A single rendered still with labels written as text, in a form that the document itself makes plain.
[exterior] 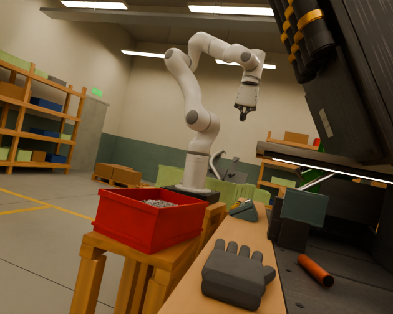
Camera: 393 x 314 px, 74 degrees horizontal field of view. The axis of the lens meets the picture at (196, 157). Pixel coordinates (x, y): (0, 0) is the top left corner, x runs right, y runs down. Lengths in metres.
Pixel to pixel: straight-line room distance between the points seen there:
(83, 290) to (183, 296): 0.52
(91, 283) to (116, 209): 0.20
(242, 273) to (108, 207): 0.49
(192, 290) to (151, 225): 0.35
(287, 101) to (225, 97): 1.81
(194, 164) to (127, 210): 0.65
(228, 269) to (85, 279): 0.51
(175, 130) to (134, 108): 1.73
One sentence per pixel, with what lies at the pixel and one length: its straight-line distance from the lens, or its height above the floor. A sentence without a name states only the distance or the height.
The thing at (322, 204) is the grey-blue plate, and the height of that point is 1.02.
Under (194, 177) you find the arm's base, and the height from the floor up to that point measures 0.96.
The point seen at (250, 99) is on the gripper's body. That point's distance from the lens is 1.27.
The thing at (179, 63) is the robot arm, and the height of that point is 1.54.
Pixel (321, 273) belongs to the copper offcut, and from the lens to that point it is 0.52.
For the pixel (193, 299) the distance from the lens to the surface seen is 0.35.
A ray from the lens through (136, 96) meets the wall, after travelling 9.40.
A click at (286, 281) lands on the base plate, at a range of 0.49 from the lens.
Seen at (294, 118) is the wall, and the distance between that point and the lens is 8.03.
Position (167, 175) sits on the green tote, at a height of 0.90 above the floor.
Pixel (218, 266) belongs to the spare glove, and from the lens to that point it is 0.39.
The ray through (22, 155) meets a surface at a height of 0.38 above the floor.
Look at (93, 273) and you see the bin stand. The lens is 0.81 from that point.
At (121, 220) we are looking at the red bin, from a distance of 0.75.
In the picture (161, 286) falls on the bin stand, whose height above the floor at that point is 0.73.
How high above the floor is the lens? 1.06
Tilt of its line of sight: level
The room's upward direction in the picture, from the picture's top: 12 degrees clockwise
